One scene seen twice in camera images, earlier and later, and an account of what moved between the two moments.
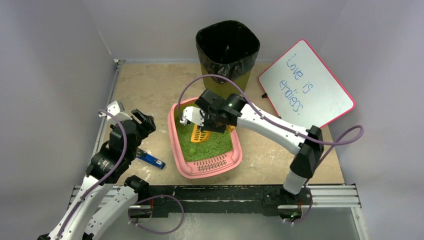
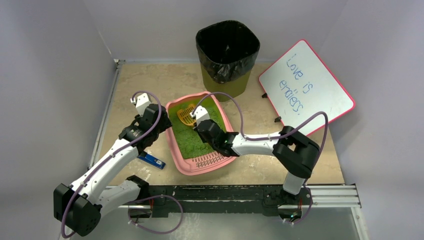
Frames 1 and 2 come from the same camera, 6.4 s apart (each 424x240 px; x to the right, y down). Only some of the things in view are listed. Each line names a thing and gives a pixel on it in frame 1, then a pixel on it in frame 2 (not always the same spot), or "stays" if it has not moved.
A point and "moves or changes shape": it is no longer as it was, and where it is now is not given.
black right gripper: (210, 122) → (204, 126)
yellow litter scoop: (198, 136) moves or changes shape
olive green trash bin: (228, 87) stays
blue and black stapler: (149, 159) stays
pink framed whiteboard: (302, 89) stays
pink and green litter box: (213, 167) moves or changes shape
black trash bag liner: (228, 48) stays
